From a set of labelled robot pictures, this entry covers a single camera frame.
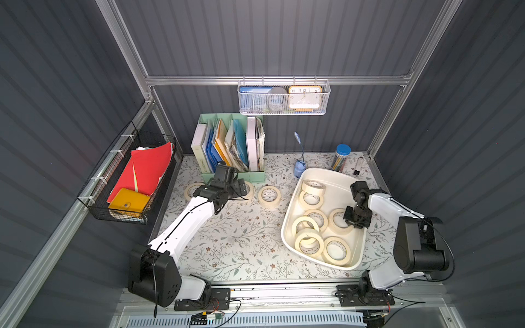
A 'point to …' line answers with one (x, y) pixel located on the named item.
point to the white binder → (252, 144)
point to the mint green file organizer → (234, 139)
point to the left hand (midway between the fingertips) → (231, 185)
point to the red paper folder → (144, 169)
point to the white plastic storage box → (314, 228)
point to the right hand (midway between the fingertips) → (356, 224)
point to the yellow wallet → (128, 201)
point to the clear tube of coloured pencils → (342, 151)
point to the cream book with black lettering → (197, 149)
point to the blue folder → (212, 153)
